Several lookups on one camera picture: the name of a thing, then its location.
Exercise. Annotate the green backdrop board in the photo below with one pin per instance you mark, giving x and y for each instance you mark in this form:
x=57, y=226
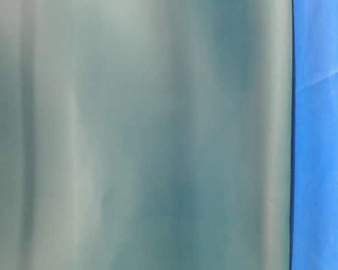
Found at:
x=145, y=134

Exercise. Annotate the blue table cloth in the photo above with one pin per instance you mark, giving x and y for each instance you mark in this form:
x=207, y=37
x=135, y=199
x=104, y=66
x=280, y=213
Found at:
x=315, y=168

